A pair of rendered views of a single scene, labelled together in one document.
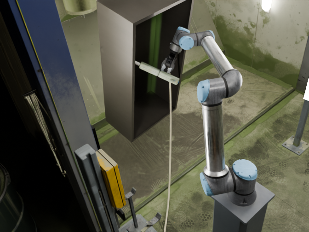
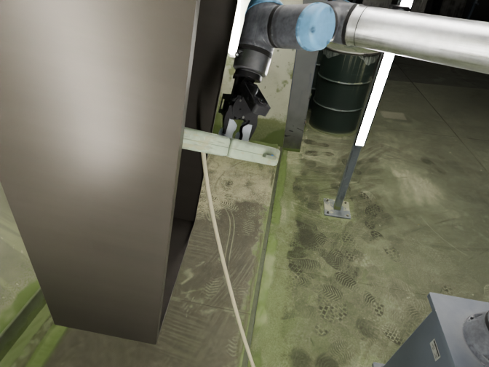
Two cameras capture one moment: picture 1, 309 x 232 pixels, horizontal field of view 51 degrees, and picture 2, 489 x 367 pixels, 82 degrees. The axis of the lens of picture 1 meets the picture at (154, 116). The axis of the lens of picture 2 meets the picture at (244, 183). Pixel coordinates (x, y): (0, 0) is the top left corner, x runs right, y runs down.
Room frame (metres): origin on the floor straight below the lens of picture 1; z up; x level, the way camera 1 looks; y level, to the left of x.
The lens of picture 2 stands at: (1.55, 0.33, 1.53)
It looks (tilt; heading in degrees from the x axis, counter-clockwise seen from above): 38 degrees down; 315
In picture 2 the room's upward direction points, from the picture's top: 3 degrees clockwise
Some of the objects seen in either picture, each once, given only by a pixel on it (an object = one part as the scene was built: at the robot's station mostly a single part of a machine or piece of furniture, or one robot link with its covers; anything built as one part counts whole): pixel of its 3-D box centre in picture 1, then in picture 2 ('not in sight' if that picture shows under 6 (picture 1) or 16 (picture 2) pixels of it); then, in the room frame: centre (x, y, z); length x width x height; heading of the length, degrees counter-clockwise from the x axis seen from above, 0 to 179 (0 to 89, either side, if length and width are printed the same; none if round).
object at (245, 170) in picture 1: (242, 176); not in sight; (1.26, -0.50, 0.83); 0.17 x 0.15 x 0.18; 96
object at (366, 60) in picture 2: not in sight; (341, 88); (3.06, -2.66, 0.44); 0.59 x 0.58 x 0.89; 140
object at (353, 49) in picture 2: not in sight; (351, 48); (3.07, -2.66, 0.86); 0.54 x 0.54 x 0.01
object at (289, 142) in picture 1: (295, 145); (336, 208); (2.20, -1.38, 0.01); 0.20 x 0.20 x 0.01; 36
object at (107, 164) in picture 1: (108, 180); not in sight; (0.86, 0.22, 1.42); 0.12 x 0.06 x 0.26; 36
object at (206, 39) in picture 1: (218, 60); (460, 44); (1.70, -0.42, 1.42); 0.68 x 0.12 x 0.12; 6
